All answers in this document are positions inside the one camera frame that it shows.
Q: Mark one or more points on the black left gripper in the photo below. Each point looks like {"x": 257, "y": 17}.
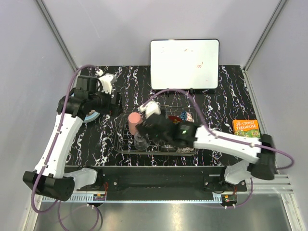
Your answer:
{"x": 111, "y": 109}

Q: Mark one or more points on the blue geometric patterned bowl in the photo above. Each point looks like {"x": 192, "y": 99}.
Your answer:
{"x": 186, "y": 116}

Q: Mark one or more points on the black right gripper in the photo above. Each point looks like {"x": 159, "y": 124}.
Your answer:
{"x": 142, "y": 128}

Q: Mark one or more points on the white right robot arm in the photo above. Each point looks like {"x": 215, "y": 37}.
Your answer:
{"x": 257, "y": 159}

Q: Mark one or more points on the clear faceted glass tumbler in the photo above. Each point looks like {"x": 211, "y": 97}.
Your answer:
{"x": 141, "y": 142}

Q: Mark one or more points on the black wire dish rack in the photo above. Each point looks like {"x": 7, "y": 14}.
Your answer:
{"x": 124, "y": 141}

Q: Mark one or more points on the brown checkered patterned bowl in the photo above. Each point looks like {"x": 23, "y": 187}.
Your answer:
{"x": 185, "y": 150}

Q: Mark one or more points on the red floral plate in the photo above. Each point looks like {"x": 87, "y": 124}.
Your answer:
{"x": 174, "y": 119}

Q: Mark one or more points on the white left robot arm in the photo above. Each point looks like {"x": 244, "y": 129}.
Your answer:
{"x": 48, "y": 177}

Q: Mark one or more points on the orange treehouse book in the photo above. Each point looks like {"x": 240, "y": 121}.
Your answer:
{"x": 246, "y": 128}

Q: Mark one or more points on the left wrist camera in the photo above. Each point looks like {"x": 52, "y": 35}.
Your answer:
{"x": 86, "y": 83}

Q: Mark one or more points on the light blue headphones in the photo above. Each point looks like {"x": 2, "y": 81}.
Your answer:
{"x": 91, "y": 117}

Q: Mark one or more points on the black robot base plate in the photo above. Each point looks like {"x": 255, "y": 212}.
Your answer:
{"x": 162, "y": 184}

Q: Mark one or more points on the white dry-erase board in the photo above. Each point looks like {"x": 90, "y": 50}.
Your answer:
{"x": 184, "y": 64}

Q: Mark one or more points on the pink plastic cup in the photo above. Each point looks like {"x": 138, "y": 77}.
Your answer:
{"x": 134, "y": 119}

